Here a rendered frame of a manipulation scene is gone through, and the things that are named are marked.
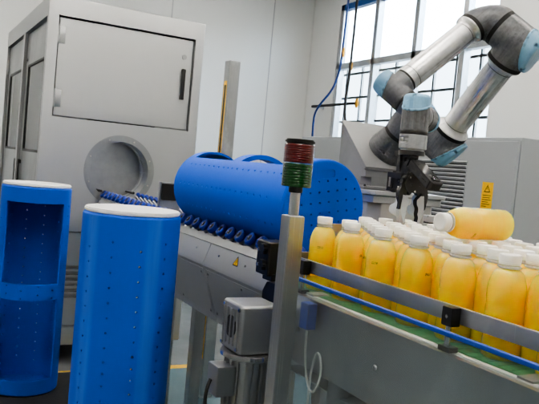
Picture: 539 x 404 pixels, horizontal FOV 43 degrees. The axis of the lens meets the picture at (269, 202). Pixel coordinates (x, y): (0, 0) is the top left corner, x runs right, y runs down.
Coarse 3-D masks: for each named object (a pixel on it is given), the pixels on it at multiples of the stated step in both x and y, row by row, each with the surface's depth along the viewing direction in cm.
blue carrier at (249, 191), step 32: (192, 160) 261; (224, 160) 239; (320, 160) 195; (192, 192) 249; (224, 192) 225; (256, 192) 205; (288, 192) 191; (320, 192) 196; (352, 192) 201; (256, 224) 208
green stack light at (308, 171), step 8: (288, 168) 139; (296, 168) 139; (304, 168) 139; (312, 168) 141; (288, 176) 139; (296, 176) 139; (304, 176) 139; (288, 184) 139; (296, 184) 139; (304, 184) 139
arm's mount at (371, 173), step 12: (348, 132) 242; (360, 132) 245; (372, 132) 248; (348, 144) 242; (360, 144) 239; (348, 156) 242; (360, 156) 234; (372, 156) 237; (348, 168) 241; (360, 168) 235; (372, 168) 233; (384, 168) 235; (360, 180) 235; (372, 180) 234; (384, 180) 236
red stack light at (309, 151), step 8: (288, 144) 139; (296, 144) 138; (304, 144) 138; (288, 152) 139; (296, 152) 138; (304, 152) 138; (312, 152) 140; (288, 160) 139; (296, 160) 138; (304, 160) 139; (312, 160) 140
